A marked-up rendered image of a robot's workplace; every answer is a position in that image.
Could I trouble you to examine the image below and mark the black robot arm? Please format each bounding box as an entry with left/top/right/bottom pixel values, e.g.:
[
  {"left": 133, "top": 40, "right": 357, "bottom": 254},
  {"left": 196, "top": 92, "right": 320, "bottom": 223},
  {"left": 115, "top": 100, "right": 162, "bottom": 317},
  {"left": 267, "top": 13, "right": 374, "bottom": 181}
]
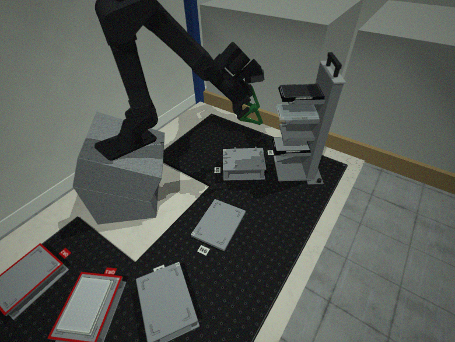
[{"left": 94, "top": 0, "right": 264, "bottom": 160}]

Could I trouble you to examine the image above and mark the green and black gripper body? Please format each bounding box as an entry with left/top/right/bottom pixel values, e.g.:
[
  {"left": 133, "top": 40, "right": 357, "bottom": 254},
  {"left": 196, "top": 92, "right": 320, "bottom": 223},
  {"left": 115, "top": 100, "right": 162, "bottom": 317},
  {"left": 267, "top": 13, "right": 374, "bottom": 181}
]
[{"left": 222, "top": 78, "right": 253, "bottom": 119}]

